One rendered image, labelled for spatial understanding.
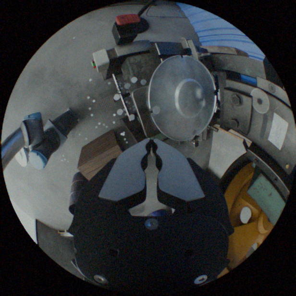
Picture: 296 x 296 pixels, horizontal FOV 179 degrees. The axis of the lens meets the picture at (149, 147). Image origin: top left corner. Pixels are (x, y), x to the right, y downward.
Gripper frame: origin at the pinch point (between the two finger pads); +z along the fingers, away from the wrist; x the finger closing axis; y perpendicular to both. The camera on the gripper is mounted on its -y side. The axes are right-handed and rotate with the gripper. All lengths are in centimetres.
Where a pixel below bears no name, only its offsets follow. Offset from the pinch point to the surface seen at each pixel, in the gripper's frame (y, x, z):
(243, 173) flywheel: 24, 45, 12
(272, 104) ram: -9.2, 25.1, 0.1
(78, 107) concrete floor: 2, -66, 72
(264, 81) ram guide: -12.4, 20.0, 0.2
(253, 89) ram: -10.7, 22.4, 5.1
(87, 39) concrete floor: -74, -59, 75
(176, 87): -6.4, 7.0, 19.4
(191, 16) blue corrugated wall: -156, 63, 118
